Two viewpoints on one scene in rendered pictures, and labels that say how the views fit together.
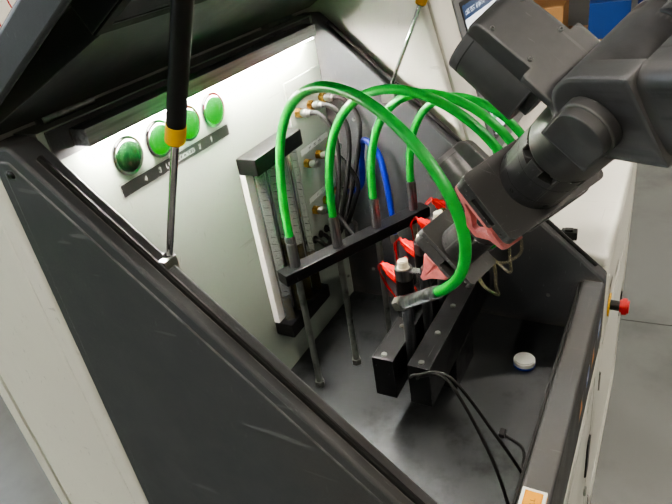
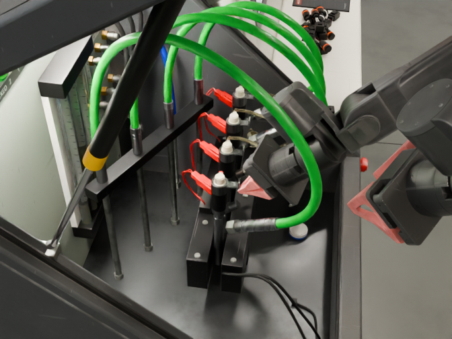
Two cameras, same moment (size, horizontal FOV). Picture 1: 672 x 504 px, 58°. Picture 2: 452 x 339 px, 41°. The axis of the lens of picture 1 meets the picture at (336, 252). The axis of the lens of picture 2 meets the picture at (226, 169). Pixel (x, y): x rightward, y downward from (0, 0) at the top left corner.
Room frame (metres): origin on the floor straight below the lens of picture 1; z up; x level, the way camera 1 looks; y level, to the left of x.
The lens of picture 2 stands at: (0.13, 0.19, 1.83)
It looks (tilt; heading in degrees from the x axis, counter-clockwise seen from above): 44 degrees down; 335
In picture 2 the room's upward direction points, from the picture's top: 1 degrees clockwise
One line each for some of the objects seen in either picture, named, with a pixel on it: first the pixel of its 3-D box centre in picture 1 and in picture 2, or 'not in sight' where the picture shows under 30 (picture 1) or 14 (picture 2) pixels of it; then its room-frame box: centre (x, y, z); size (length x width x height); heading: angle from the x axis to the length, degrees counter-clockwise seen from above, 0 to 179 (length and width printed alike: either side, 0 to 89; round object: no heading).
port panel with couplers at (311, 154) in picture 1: (321, 153); (101, 46); (1.12, 0.00, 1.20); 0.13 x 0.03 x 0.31; 148
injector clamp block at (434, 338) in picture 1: (438, 335); (228, 219); (0.88, -0.16, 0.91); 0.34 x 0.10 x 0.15; 148
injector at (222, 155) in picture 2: (432, 295); (231, 192); (0.84, -0.15, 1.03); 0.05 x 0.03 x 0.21; 58
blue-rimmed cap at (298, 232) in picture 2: (524, 361); (298, 230); (0.85, -0.31, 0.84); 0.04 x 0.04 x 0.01
